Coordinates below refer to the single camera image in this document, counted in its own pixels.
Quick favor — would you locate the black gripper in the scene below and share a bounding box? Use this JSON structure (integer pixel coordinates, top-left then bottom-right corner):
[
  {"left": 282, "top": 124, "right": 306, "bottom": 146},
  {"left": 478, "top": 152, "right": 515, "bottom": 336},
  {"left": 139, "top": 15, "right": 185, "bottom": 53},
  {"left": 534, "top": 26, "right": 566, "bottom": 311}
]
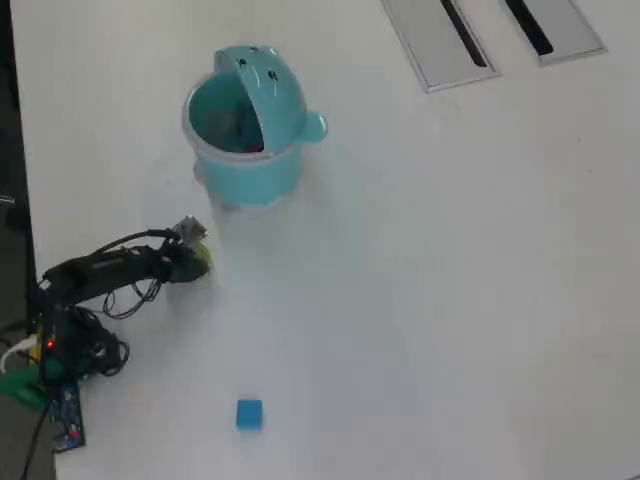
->
[{"left": 162, "top": 243, "right": 209, "bottom": 284}]

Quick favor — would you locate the green block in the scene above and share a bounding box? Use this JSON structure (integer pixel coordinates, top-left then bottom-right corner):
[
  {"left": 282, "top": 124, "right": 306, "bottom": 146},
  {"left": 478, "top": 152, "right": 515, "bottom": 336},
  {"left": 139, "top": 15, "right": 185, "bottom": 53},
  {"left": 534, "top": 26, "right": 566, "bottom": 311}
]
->
[{"left": 192, "top": 241, "right": 215, "bottom": 275}]

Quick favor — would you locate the blue block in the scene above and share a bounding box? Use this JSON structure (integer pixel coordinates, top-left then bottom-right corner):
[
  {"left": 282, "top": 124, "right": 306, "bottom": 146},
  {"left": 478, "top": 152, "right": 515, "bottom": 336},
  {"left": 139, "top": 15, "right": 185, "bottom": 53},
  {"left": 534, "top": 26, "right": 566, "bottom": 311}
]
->
[{"left": 235, "top": 398, "right": 265, "bottom": 432}]

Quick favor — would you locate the teal whale bin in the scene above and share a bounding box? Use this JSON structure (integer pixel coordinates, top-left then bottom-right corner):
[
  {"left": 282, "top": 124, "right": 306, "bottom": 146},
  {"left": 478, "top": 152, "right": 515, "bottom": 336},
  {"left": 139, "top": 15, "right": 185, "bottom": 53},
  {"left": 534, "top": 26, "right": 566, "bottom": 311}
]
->
[{"left": 180, "top": 44, "right": 330, "bottom": 211}]

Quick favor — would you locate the blue circuit board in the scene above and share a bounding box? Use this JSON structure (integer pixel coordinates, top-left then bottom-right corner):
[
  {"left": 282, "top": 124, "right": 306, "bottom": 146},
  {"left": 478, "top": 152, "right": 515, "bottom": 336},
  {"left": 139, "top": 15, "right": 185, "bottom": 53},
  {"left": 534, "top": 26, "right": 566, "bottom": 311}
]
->
[{"left": 48, "top": 379, "right": 87, "bottom": 454}]

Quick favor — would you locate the green table clamp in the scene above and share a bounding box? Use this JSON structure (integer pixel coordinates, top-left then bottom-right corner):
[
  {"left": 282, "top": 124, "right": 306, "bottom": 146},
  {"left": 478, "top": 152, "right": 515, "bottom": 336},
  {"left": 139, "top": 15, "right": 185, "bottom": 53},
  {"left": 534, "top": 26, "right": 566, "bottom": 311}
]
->
[{"left": 0, "top": 362, "right": 56, "bottom": 412}]

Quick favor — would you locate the white cable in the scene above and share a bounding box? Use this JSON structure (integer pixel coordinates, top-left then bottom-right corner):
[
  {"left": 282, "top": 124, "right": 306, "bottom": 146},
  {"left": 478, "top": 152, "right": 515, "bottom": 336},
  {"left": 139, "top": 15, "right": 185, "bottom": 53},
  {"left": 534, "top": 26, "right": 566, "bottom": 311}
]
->
[{"left": 0, "top": 337, "right": 39, "bottom": 376}]

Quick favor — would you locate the black power cable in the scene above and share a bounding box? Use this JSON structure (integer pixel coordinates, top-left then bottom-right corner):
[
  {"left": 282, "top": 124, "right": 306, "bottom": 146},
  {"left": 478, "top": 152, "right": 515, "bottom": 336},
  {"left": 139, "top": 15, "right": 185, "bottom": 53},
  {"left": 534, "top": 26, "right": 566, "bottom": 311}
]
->
[{"left": 17, "top": 399, "right": 54, "bottom": 480}]

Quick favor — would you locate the silver table cable cover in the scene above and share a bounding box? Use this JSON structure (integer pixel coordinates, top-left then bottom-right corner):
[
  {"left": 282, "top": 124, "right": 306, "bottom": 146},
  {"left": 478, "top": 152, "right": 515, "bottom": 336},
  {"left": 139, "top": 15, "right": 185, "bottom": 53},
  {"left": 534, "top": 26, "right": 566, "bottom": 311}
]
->
[
  {"left": 380, "top": 0, "right": 502, "bottom": 95},
  {"left": 499, "top": 0, "right": 609, "bottom": 68}
]

